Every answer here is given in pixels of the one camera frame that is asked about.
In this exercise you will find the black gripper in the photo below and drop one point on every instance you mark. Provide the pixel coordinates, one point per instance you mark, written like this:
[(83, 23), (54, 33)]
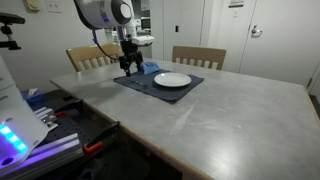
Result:
[(128, 50)]

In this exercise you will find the silver metal fork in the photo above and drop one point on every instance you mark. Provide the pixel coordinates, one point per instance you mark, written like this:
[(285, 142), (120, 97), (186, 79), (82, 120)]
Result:
[(136, 82)]

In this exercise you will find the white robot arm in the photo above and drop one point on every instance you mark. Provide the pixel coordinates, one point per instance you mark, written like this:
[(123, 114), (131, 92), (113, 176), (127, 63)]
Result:
[(96, 13)]

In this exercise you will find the white robot base blue lights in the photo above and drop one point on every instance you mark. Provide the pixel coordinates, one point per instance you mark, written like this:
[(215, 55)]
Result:
[(16, 110)]

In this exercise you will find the round white plate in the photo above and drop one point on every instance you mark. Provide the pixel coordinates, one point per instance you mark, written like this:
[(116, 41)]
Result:
[(172, 80)]

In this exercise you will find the door sign plate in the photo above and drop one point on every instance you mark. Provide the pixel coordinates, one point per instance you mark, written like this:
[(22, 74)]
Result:
[(236, 4)]

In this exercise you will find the crumpled light blue cloth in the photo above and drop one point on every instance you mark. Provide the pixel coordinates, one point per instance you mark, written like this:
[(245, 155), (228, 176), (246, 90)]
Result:
[(151, 67)]

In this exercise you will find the dark blue cloth placemat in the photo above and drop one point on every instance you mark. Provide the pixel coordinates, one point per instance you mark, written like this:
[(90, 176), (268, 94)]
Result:
[(166, 93)]

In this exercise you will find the wooden slat-back chair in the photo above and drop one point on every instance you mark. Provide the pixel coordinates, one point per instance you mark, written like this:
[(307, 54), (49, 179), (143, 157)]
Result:
[(200, 52), (86, 51)]

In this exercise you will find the small black door latch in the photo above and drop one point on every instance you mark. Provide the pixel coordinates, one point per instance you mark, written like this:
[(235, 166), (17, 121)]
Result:
[(176, 29)]

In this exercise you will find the plain white door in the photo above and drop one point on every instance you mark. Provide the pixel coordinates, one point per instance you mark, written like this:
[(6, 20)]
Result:
[(190, 20)]

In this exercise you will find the black perforated mounting board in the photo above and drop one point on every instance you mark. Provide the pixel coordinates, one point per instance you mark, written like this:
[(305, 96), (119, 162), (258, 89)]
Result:
[(76, 128)]

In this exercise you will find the silver metal blocks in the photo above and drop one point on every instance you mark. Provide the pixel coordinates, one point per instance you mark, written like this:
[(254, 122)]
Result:
[(45, 115)]

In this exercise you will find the blue tissue box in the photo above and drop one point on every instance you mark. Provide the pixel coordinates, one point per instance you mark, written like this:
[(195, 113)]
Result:
[(35, 99)]

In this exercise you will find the small white door label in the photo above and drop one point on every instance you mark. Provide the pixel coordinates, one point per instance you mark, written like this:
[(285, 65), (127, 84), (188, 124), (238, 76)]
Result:
[(234, 14)]

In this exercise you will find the white door with lever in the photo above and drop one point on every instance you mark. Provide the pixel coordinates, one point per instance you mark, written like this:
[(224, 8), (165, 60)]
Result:
[(286, 43)]

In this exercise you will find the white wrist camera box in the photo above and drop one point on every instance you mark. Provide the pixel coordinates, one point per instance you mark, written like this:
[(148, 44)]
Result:
[(143, 40)]

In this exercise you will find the white wall switch plate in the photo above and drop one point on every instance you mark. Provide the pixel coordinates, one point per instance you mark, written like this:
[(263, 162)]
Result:
[(53, 5)]

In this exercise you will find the aluminium extrusion rail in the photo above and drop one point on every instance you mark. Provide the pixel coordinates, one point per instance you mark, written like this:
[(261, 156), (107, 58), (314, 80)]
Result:
[(60, 146)]

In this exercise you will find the beige round wall thermostat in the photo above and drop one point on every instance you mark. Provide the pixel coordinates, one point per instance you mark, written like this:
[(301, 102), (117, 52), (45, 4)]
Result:
[(32, 5)]

